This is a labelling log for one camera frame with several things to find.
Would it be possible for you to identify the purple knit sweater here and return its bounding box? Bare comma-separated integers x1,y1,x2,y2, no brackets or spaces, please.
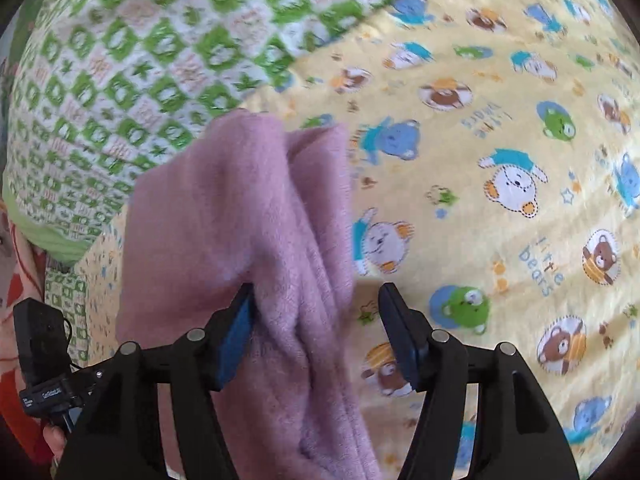
116,110,380,479

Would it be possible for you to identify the green white checkered quilt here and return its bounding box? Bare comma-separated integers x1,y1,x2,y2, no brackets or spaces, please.
1,0,392,262

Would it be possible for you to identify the person left hand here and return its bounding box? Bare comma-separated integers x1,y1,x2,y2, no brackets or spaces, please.
42,425,66,462

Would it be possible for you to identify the green patterned pillow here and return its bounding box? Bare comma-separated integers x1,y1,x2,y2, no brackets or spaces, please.
44,268,90,366

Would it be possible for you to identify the yellow bear print bedsheet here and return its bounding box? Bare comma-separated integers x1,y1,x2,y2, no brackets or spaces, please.
80,0,639,478

